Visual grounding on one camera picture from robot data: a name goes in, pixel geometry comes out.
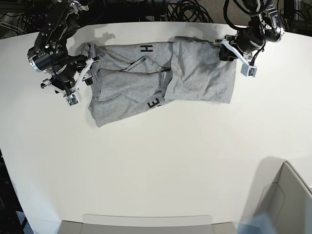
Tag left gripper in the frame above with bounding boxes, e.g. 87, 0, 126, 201
214, 29, 266, 66

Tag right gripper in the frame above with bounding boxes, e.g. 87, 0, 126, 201
40, 56, 100, 96

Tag grey T-shirt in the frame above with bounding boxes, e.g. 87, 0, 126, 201
82, 37, 236, 127

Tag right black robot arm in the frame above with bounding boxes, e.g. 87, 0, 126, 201
27, 0, 99, 100

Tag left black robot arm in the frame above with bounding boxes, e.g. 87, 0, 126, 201
223, 0, 285, 65

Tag grey plastic bin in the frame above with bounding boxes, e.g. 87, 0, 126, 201
240, 161, 312, 234

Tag grey tray at table edge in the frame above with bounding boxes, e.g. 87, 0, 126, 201
58, 214, 237, 234

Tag blue cloth at bottom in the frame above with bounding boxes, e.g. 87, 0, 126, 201
236, 212, 274, 234

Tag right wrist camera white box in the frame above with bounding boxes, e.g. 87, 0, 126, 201
64, 93, 80, 107

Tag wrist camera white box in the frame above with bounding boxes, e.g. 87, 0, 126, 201
64, 93, 80, 107
241, 63, 257, 77

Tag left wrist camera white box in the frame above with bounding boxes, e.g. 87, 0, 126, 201
241, 63, 257, 77

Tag tangled black cables behind table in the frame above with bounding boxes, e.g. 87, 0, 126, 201
168, 0, 215, 24

